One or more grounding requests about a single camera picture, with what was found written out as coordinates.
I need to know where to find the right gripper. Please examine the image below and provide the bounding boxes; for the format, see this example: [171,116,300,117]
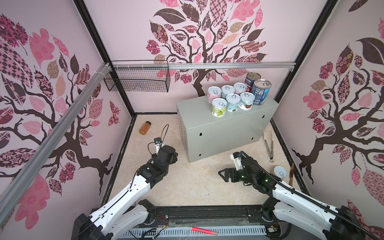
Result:
[217,165,255,185]

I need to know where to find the green label can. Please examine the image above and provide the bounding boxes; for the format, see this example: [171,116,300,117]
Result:
[212,98,228,118]

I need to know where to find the teal can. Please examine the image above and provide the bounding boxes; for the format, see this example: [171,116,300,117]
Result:
[226,94,241,112]
[239,92,255,111]
[221,85,236,99]

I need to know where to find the pink can white lid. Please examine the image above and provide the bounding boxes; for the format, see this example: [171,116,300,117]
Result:
[233,83,248,95]

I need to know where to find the blue label tall can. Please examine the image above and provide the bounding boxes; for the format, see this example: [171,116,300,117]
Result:
[251,79,272,106]

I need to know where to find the la sicilia tomato can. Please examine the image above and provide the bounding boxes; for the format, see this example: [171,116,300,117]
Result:
[245,72,261,92]

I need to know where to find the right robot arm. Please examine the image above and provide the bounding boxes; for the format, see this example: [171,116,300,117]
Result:
[218,152,378,240]

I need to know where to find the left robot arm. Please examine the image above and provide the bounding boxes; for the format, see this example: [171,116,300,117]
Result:
[71,146,178,240]

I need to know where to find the orange spice jar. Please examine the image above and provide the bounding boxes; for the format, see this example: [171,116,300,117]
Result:
[139,121,152,135]

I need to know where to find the grey metal cabinet box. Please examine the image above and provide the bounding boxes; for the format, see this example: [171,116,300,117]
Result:
[177,97,279,163]

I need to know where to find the metal kitchen tongs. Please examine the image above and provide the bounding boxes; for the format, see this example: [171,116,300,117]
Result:
[263,133,274,163]

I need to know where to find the orange label can right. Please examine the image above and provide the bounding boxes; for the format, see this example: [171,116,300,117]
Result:
[273,166,288,179]

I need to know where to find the pink marker pen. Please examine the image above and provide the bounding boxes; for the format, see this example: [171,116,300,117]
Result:
[191,227,218,236]

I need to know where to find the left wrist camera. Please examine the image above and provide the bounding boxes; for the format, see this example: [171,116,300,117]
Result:
[154,137,163,154]

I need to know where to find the black mounting rail base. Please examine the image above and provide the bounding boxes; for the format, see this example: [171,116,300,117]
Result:
[80,203,341,240]

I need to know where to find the wooden handled knife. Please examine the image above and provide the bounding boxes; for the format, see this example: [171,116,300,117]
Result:
[289,163,295,187]

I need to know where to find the white slotted cable duct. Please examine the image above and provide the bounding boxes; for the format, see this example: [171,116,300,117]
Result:
[119,226,267,240]

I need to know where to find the black wire basket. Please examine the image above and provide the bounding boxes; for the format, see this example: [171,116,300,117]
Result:
[104,60,171,93]

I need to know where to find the aluminium rail back wall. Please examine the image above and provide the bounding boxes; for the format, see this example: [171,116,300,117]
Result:
[113,62,296,70]

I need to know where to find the aluminium rail wall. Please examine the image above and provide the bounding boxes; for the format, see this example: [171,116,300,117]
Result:
[113,62,296,70]
[1,63,111,224]

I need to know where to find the aluminium rail left wall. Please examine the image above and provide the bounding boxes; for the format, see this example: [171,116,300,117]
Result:
[1,63,111,224]

